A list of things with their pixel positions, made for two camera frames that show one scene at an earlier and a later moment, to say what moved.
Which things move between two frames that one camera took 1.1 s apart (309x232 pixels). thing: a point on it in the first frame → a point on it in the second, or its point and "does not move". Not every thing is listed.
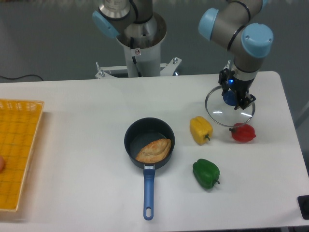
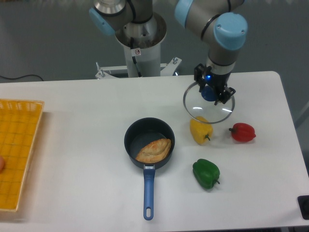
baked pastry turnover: (154, 151) does not move
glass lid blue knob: (224, 114) → (205, 111)
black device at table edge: (303, 201) does not move
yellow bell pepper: (201, 130) does not move
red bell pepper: (244, 133) does not move
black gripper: (240, 87) → (218, 81)
